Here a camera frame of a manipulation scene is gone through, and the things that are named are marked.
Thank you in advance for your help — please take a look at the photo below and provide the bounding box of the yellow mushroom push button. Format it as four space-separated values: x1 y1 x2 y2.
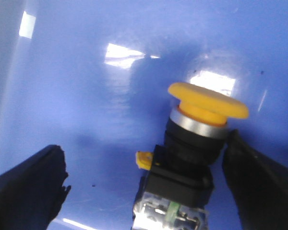
132 82 249 230

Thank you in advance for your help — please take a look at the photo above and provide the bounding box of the blue plastic bin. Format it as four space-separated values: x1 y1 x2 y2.
0 0 288 230

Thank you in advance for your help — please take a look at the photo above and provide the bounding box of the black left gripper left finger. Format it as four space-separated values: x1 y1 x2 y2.
0 145 71 230

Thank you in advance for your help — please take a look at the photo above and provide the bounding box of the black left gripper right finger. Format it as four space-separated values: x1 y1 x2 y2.
222 130 288 230

